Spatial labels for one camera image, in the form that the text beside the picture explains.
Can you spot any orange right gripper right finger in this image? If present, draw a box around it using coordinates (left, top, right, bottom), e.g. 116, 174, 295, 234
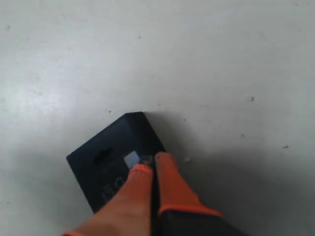
155, 151, 249, 236

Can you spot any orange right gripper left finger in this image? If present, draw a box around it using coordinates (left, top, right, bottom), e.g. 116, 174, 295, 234
63, 164, 151, 236

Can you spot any black network switch box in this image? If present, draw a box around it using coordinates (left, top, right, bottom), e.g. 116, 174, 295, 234
66, 112, 165, 213

